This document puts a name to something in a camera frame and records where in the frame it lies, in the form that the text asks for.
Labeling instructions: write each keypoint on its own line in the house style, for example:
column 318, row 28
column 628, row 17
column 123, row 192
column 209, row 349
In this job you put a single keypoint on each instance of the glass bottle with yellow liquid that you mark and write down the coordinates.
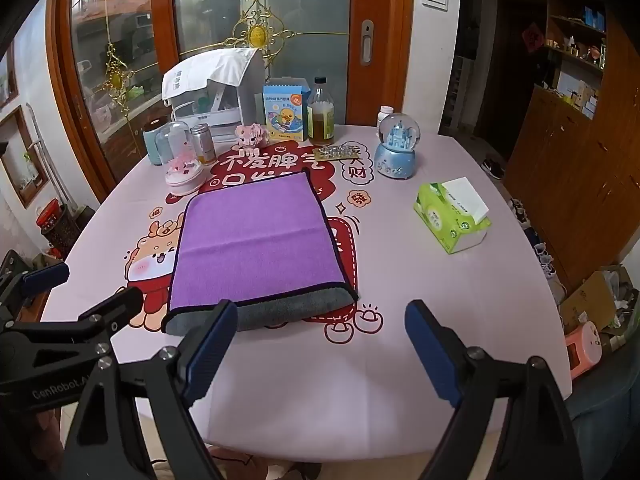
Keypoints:
column 321, row 120

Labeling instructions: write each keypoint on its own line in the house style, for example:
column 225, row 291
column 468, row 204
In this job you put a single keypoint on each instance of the wooden framed glass door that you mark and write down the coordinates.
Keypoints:
column 385, row 35

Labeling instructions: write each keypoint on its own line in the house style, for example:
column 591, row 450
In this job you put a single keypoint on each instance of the white cloth cover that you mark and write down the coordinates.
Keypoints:
column 210, row 72

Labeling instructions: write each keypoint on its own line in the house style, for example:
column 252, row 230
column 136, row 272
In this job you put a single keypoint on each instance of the wooden picture frame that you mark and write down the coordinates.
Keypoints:
column 22, row 160

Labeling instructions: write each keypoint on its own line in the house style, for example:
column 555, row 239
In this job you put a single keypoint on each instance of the pink plastic toy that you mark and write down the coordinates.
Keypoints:
column 582, row 350

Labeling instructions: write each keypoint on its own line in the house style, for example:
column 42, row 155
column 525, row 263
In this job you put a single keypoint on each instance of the wooden shelf cabinet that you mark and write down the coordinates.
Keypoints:
column 565, row 160

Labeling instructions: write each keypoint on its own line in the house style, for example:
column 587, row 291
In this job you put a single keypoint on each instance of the light blue cup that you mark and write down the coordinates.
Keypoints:
column 151, row 145

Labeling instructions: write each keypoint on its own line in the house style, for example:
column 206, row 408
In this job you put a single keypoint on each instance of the pink block toy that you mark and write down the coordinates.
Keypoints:
column 251, row 135

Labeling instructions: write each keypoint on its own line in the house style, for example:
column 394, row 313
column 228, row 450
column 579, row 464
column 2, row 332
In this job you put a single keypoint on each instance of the dark shoe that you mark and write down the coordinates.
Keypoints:
column 494, row 169

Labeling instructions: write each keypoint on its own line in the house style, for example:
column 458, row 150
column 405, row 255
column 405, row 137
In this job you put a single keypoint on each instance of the dark woven basket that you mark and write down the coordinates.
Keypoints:
column 65, row 232

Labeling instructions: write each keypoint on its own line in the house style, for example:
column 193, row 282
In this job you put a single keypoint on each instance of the red door decoration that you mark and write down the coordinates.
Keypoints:
column 533, row 36

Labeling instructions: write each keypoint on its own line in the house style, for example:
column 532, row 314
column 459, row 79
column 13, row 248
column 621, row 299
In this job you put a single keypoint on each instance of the pill blister pack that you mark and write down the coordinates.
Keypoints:
column 337, row 152

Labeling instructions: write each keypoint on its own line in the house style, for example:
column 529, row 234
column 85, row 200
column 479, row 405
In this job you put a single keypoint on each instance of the green tissue pack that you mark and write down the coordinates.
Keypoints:
column 450, row 217

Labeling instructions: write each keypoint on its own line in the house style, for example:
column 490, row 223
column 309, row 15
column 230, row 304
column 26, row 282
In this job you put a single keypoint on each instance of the white countertop appliance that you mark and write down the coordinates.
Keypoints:
column 250, row 100

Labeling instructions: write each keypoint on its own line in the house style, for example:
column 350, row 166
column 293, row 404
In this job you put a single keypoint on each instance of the small metal can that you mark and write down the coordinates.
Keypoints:
column 202, row 145

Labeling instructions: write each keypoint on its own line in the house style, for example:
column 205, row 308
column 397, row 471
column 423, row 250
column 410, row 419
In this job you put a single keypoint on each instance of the blue carton with duck print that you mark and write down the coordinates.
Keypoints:
column 285, row 112

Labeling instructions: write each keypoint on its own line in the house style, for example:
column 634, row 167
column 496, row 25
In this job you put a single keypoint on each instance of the gold door ornament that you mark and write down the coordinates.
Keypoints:
column 116, row 77
column 257, row 35

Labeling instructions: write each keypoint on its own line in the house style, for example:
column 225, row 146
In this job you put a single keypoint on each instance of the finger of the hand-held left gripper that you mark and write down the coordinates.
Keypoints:
column 112, row 310
column 47, row 277

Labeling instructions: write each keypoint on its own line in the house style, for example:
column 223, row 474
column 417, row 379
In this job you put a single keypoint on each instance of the pink glass dome music box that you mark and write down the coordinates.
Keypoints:
column 181, row 170

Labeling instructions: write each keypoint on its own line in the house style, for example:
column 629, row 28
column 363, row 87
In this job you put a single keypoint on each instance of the red plastic container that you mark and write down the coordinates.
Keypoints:
column 47, row 214

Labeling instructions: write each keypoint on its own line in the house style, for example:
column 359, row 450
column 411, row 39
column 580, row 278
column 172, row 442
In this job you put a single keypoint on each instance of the white pill bottle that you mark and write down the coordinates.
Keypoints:
column 384, row 115

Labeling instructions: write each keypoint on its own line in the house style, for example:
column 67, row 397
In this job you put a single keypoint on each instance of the cardboard box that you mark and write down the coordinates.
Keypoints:
column 590, row 300

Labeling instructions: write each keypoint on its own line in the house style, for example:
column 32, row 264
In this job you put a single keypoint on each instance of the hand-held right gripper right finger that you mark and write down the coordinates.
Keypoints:
column 432, row 355

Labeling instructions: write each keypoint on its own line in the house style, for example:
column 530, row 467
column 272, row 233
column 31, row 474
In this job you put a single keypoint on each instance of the blue snow globe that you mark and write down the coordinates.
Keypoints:
column 397, row 152

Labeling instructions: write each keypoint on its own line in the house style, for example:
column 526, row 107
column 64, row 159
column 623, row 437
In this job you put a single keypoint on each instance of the purple and grey towel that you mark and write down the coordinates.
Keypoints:
column 255, row 240

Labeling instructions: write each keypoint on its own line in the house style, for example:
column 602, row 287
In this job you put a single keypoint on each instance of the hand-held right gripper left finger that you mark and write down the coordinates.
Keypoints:
column 212, row 345

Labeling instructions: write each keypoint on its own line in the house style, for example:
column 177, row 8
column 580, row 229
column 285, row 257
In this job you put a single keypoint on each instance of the pink printed tablecloth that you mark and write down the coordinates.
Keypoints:
column 400, row 270

